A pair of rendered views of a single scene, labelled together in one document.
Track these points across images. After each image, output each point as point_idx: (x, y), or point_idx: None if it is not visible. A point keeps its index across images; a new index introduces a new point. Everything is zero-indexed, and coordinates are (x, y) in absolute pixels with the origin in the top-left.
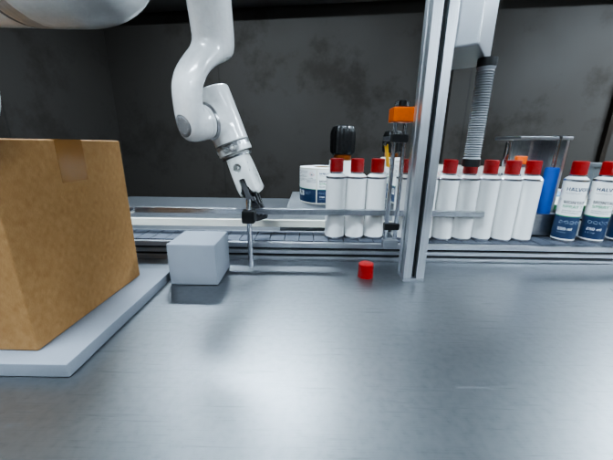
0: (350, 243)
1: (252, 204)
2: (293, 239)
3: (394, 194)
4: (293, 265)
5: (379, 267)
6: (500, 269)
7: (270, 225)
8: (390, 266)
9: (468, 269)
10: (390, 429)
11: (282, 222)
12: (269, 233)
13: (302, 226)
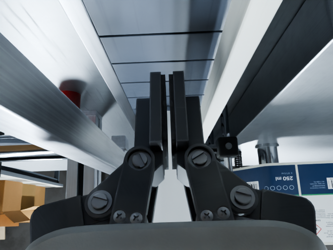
0: (131, 120)
1: (117, 171)
2: (126, 76)
3: (323, 178)
4: (69, 27)
5: (109, 102)
6: (134, 139)
7: (216, 55)
8: (117, 108)
9: (128, 132)
10: None
11: (211, 93)
12: (199, 27)
13: (202, 101)
